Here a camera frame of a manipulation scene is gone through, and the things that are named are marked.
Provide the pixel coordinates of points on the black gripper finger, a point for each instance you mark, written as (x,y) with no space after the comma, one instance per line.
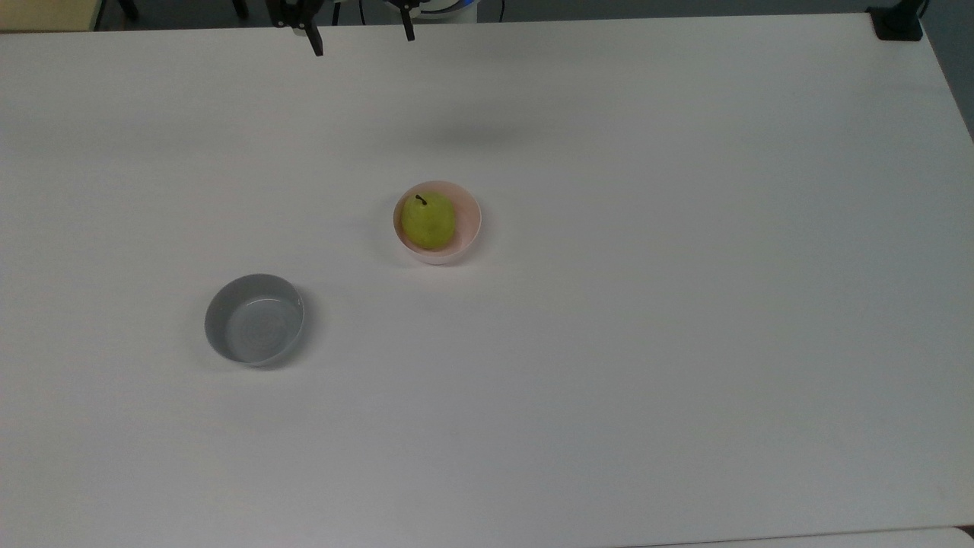
(408,23)
(313,38)

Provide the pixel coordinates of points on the green pear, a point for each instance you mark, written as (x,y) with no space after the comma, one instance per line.
(429,222)

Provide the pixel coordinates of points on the pink plastic bowl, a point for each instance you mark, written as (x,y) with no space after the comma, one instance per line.
(468,221)

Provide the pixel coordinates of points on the grey plastic bowl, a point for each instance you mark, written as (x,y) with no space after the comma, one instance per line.
(255,323)

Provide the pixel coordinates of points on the yellow wooden furniture panel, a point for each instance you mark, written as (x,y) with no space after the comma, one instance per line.
(46,14)

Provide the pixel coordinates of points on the black table clamp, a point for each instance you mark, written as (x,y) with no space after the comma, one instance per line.
(896,23)

